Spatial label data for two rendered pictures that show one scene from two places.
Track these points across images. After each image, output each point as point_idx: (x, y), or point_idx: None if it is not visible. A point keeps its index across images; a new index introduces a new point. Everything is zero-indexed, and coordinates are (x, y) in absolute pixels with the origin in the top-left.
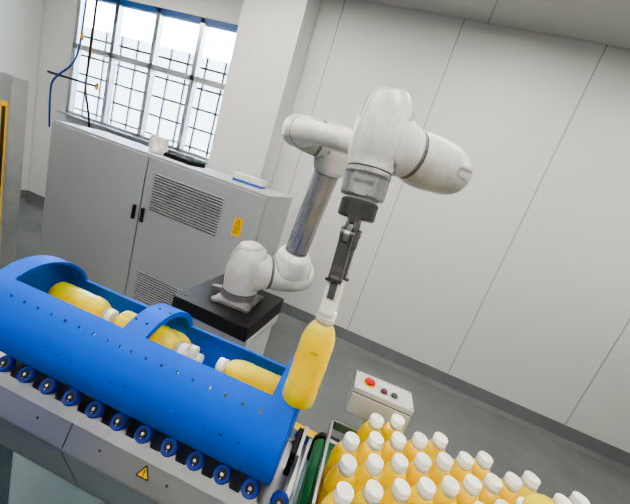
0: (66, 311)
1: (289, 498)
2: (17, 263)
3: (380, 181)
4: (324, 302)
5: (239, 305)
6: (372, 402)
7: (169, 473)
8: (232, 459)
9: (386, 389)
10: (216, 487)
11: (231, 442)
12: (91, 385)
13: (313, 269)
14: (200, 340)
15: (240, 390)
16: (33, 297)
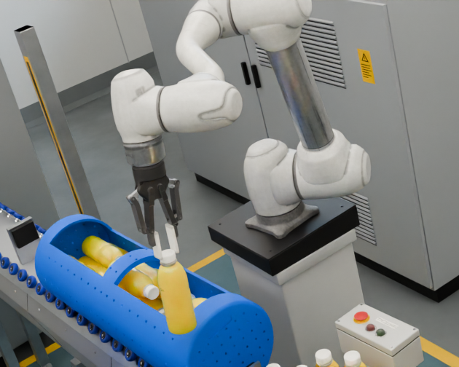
0: (74, 266)
1: None
2: (50, 229)
3: (137, 152)
4: (154, 248)
5: (272, 229)
6: (355, 341)
7: None
8: None
9: (372, 325)
10: None
11: (164, 363)
12: (97, 323)
13: (355, 159)
14: (191, 279)
15: (162, 322)
16: (58, 257)
